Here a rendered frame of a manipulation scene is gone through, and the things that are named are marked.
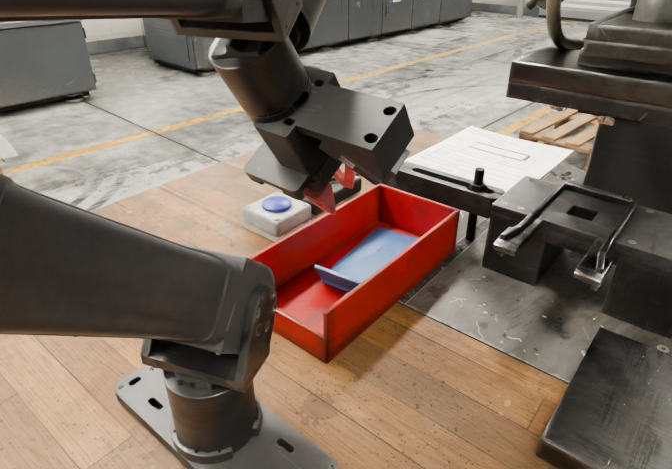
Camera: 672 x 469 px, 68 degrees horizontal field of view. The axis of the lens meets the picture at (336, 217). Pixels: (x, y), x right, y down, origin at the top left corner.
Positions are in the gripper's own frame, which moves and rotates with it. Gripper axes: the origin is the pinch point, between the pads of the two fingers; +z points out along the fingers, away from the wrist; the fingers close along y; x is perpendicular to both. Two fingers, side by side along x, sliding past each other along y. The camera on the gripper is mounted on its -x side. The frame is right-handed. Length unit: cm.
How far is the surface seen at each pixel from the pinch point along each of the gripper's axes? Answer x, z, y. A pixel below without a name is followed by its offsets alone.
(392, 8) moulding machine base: 389, 391, 460
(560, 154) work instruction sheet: -6, 41, 41
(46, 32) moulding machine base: 416, 125, 89
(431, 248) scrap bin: -6.7, 11.9, 3.2
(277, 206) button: 14.1, 10.2, -0.4
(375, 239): 1.8, 15.2, 2.7
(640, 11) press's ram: -18.8, -4.5, 25.0
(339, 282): -1.1, 8.3, -6.0
